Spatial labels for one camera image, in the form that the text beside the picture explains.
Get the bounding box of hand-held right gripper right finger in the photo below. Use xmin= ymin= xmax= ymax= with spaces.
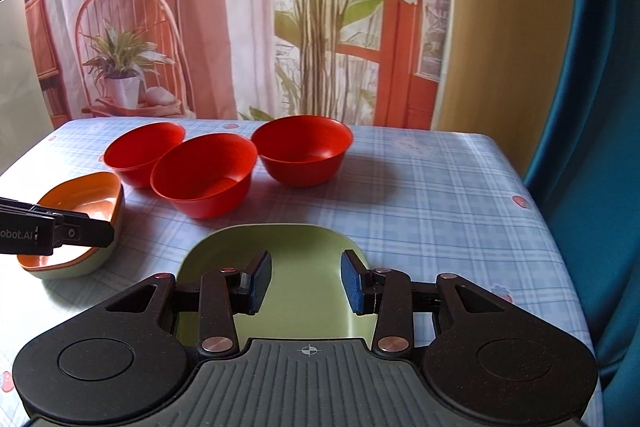
xmin=341 ymin=250 xmax=516 ymax=354

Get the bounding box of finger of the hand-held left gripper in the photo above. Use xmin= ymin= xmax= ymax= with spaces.
xmin=50 ymin=211 xmax=115 ymax=249

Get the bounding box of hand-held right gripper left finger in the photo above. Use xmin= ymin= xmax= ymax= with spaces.
xmin=102 ymin=251 xmax=274 ymax=355

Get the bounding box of orange and green bowl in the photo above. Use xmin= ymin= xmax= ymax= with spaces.
xmin=17 ymin=172 xmax=125 ymax=271

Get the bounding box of red bowl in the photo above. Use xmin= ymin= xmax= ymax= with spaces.
xmin=103 ymin=122 xmax=187 ymax=189
xmin=251 ymin=115 xmax=354 ymax=186
xmin=150 ymin=133 xmax=259 ymax=219

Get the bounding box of blue plaid tablecloth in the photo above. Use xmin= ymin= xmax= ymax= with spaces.
xmin=0 ymin=118 xmax=603 ymax=413

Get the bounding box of printed backdrop cloth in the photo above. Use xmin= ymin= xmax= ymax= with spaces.
xmin=20 ymin=0 xmax=457 ymax=131

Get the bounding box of blue curtain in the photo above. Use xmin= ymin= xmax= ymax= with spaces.
xmin=522 ymin=0 xmax=640 ymax=427

